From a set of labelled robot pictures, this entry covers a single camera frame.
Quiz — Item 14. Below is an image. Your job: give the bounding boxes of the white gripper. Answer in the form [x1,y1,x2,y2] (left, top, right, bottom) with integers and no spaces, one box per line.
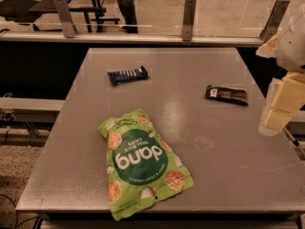
[255,4,305,136]

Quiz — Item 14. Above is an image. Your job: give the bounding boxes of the black rxbar chocolate bar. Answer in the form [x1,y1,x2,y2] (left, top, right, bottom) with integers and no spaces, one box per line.
[205,85,248,106]

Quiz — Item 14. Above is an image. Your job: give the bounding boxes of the green rice chip bag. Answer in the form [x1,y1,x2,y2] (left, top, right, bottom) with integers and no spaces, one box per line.
[98,109,193,220]

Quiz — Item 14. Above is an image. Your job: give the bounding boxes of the blue wrapped snack bar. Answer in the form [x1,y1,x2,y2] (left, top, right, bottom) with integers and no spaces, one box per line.
[108,66,149,85]

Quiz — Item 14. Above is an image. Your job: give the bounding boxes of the person legs in background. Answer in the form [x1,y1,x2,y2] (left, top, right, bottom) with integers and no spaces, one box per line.
[117,0,138,33]

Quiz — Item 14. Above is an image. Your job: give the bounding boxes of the left side metal shelf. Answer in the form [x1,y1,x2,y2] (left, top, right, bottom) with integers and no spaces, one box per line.
[0,93,65,146]

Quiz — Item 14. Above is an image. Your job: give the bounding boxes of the right metal bracket post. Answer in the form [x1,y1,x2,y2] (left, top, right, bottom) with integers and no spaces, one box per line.
[259,0,290,43]

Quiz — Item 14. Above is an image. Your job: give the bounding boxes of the metal bracket post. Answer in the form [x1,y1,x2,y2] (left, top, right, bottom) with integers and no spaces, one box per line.
[182,0,196,42]
[53,0,76,38]
[259,0,290,43]

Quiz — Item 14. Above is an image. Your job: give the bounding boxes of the middle metal bracket post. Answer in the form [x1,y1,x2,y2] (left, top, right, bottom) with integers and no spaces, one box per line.
[182,0,196,42]

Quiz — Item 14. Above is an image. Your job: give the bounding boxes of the left metal bracket post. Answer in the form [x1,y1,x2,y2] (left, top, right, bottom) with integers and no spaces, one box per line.
[53,0,76,38]

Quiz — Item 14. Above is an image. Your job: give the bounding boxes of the horizontal metal rail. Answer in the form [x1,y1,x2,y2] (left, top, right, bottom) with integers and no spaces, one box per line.
[0,31,263,47]

